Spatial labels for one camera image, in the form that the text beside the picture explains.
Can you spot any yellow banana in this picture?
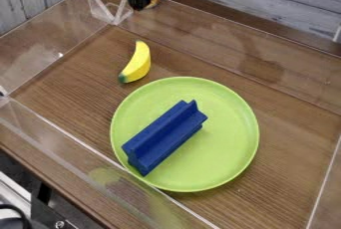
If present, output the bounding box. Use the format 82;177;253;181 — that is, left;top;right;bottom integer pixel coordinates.
119;40;151;84

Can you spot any green round plate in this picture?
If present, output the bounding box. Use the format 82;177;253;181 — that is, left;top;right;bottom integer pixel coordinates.
110;77;259;192

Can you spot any blue plastic block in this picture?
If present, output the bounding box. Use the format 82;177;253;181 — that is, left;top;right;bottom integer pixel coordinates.
123;101;207;176

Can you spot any clear acrylic enclosure wall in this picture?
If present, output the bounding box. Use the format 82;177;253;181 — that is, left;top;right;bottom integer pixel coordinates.
0;0;341;229

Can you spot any black metal bracket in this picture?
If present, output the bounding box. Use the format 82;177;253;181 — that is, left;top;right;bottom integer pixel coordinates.
31;197;79;229

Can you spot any black cable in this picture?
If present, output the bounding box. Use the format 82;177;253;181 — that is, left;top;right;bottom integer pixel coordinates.
0;203;35;229

